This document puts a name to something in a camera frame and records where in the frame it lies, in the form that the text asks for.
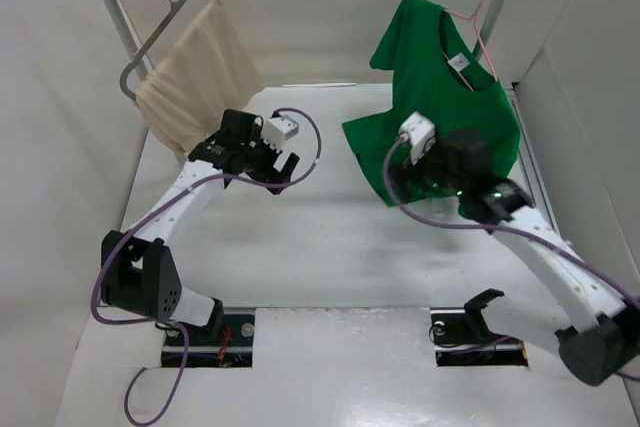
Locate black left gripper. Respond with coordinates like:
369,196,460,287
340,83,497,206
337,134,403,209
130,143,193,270
240,125,298,194

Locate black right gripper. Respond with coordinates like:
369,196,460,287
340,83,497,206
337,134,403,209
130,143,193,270
387,134,468,204

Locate green t shirt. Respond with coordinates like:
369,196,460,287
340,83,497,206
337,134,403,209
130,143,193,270
343,0,521,205

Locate pink wire hanger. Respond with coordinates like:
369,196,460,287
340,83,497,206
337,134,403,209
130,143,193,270
441,0,502,92

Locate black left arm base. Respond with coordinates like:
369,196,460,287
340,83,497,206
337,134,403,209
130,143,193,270
154,308,256,368

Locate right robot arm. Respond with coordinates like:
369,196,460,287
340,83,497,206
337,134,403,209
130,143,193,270
383,127,639,387

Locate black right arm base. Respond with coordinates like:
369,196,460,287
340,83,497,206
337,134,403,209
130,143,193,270
428,308,529,367

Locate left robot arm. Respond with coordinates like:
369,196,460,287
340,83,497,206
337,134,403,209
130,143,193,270
94,109,299,344

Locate beige cloth on hanger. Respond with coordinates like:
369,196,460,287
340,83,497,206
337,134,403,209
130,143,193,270
134,0,264,154

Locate grey hanger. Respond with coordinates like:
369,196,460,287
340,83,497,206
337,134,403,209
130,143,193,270
119,0,188,103

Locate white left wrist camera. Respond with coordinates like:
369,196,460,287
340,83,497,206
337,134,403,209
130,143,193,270
261,116,299,152

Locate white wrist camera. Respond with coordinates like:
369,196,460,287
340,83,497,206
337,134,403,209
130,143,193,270
261,116,299,152
398,112,437,165

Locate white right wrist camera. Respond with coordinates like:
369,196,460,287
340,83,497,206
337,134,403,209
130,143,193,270
398,112,437,165

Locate aluminium rail right side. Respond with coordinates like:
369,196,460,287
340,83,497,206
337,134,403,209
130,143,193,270
505,86,561,234

